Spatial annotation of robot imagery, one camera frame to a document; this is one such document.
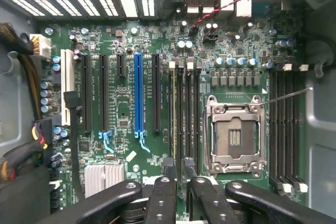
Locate RAM module in slot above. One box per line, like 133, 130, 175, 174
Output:
168, 60, 177, 162

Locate RAM stick with yellow edge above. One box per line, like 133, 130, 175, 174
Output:
171, 67, 177, 162

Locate RAM slot with black latch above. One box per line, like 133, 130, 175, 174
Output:
176, 61, 184, 183
193, 62, 203, 175
268, 63, 283, 192
285, 63, 301, 190

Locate RAM slot with white latch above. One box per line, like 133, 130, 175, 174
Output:
277, 63, 292, 193
185, 61, 195, 159
291, 63, 309, 193

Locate silver finned heat sink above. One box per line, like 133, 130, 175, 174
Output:
83, 163, 126, 199

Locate silver CPU socket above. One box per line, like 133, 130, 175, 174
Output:
205, 94, 266, 175

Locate long black expansion slot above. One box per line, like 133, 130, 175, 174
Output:
152, 53, 161, 133
99, 54, 110, 133
82, 54, 92, 133

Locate green motherboard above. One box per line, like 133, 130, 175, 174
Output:
39, 0, 308, 210

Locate blue expansion slot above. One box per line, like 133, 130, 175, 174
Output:
133, 52, 144, 133

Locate grey metal PC case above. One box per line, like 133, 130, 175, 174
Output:
0, 0, 336, 224

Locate thin metal locking lever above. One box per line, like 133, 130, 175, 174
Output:
258, 87, 314, 106

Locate short black expansion slot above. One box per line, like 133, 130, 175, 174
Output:
117, 54, 126, 78

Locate white expansion slot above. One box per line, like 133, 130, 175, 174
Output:
60, 49, 75, 127

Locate white power connector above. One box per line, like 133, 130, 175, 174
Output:
29, 34, 53, 61

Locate silver rear port block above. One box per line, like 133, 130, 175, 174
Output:
162, 0, 253, 20

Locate black power connector with wires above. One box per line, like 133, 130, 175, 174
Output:
0, 118, 54, 183

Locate red and black twisted wire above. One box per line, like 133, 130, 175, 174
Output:
191, 0, 275, 31

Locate black sleeved cable bundle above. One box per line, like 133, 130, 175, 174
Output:
0, 22, 43, 121

